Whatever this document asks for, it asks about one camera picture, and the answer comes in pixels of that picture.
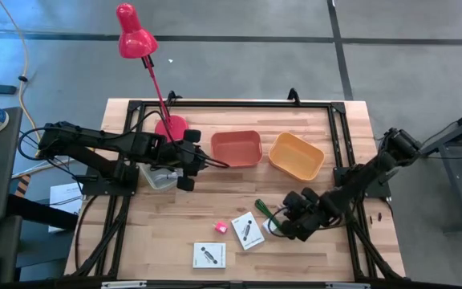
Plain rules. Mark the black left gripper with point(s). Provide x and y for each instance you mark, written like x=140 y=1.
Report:
x=187 y=158

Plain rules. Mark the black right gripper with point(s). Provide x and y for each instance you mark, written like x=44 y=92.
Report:
x=307 y=212

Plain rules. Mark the white card reader box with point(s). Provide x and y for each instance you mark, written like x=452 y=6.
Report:
x=209 y=255
x=248 y=230

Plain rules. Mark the pink plug adapter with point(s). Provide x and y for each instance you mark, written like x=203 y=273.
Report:
x=221 y=228

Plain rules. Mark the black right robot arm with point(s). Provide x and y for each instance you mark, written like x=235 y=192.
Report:
x=367 y=176

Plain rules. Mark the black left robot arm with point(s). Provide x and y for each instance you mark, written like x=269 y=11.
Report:
x=94 y=142

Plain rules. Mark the grey plastic bin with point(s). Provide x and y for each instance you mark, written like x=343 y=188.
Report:
x=155 y=181

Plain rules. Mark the red-orange plastic bin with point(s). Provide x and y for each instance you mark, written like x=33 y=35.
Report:
x=236 y=149

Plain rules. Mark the yellow plastic bin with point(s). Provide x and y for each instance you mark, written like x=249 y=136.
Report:
x=295 y=156

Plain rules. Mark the black table clamp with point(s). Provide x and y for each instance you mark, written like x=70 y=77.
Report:
x=171 y=98
x=293 y=96

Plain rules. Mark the white paper sheet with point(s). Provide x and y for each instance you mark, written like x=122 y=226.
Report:
x=66 y=196

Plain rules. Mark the red desk lamp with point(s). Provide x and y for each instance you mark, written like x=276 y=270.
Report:
x=134 y=40

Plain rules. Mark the black bench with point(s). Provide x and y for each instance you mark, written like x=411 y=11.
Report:
x=42 y=212

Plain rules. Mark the grey metal stand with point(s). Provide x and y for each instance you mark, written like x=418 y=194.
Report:
x=455 y=160

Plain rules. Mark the orange black striped tape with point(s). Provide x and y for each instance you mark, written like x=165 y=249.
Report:
x=22 y=185

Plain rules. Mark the black aluminium table frame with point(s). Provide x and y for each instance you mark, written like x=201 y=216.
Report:
x=235 y=104

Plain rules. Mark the silver metal bracket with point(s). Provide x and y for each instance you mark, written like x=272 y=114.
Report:
x=123 y=284
x=348 y=285

